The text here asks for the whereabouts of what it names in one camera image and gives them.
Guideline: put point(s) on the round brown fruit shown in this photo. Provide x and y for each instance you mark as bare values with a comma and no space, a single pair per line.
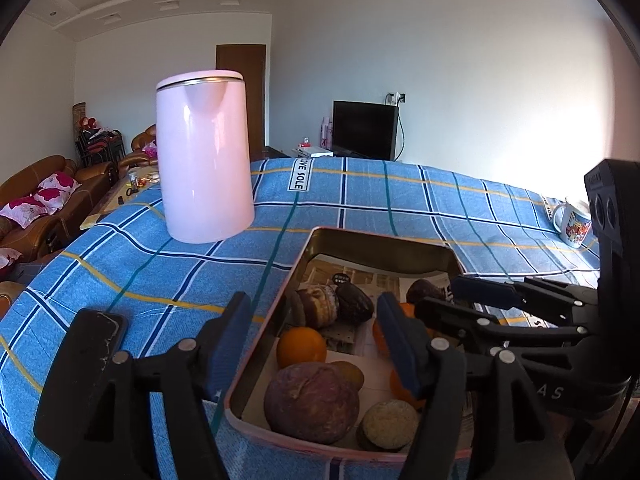
347,371

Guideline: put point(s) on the dark brown door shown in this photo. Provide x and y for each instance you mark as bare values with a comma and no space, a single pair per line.
247,105

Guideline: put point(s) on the printed paper leaflet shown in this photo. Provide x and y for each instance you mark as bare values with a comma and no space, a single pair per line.
370,275

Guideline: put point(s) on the white printed mug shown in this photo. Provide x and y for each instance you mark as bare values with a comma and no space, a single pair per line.
575,225

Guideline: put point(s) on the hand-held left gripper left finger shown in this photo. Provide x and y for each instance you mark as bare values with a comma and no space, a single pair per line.
227,340

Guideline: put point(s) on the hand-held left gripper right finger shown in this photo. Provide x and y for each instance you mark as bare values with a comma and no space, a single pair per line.
400,340

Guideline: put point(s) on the white flat device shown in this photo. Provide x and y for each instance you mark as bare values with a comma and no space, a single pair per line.
315,151

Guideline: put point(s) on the pink electric kettle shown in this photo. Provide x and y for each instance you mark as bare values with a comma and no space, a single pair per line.
205,160

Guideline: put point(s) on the pink floral cushion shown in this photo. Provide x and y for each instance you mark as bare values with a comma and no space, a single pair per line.
22,210
57,187
151,149

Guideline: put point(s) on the wooden coffee table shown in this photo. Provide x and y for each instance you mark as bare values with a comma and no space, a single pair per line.
117,195

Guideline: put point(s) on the blue plaid tablecloth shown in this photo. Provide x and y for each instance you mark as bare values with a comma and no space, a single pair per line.
150,285

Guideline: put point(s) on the black television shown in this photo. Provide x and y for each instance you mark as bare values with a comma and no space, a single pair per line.
364,130

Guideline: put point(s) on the orange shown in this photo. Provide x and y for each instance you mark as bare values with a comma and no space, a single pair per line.
380,335
301,347
397,385

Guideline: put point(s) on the brown leather sofa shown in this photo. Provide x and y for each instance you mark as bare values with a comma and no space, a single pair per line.
30,240

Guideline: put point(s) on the large round purple fruit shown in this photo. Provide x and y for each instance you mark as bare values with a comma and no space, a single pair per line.
312,402

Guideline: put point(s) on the pink tin box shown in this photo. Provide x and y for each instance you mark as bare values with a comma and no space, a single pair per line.
280,310

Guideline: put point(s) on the stack of red chairs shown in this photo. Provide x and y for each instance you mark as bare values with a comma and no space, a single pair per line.
100,142

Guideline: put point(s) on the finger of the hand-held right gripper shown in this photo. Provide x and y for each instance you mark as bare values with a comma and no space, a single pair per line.
465,322
485,290

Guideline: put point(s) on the black smartphone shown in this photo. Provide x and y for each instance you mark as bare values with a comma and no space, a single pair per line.
80,360

